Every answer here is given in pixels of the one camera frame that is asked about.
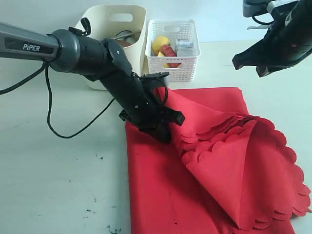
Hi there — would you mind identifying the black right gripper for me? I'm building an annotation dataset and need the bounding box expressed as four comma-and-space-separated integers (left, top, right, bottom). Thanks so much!
232, 0, 312, 78

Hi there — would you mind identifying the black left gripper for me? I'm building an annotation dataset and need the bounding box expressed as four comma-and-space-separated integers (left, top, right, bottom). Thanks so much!
100, 71, 185, 143

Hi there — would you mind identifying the yellow cheese wedge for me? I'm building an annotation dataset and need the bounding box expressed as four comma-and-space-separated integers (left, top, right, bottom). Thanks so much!
157, 52, 170, 68

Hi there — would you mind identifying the red sausage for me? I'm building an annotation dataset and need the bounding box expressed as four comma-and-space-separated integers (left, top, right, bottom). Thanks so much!
161, 44, 176, 57

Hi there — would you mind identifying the red tablecloth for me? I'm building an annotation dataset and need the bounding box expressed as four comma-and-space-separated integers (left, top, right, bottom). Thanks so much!
125, 88, 311, 234

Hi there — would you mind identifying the blue white milk carton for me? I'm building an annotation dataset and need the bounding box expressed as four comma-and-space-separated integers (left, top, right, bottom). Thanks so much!
175, 39, 194, 57

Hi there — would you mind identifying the yellow lemon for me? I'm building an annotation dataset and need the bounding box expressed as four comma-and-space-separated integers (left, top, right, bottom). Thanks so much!
152, 36, 171, 55

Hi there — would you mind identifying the brown clay plate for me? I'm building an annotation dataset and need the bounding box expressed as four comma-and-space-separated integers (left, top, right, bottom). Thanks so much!
116, 39, 133, 48

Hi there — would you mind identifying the stainless steel cup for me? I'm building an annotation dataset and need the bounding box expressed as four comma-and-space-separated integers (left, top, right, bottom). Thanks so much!
120, 37, 136, 44

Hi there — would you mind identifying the metal table knife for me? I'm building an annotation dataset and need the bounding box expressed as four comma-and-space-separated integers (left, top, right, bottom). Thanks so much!
114, 30, 141, 39

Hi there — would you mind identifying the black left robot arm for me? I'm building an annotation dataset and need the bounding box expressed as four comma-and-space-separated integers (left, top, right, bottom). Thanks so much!
0, 18, 185, 143

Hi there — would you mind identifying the white perforated plastic basket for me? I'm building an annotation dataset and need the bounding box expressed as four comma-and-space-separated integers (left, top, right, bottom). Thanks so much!
145, 19, 201, 81

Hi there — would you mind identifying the cream plastic tub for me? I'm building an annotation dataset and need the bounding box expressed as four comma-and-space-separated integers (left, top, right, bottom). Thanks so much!
82, 4, 147, 75

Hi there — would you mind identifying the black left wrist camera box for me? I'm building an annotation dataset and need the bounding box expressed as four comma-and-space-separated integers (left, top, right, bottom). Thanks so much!
139, 72, 169, 94

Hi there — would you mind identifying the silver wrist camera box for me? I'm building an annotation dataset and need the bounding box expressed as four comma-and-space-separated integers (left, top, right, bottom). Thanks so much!
243, 0, 298, 18

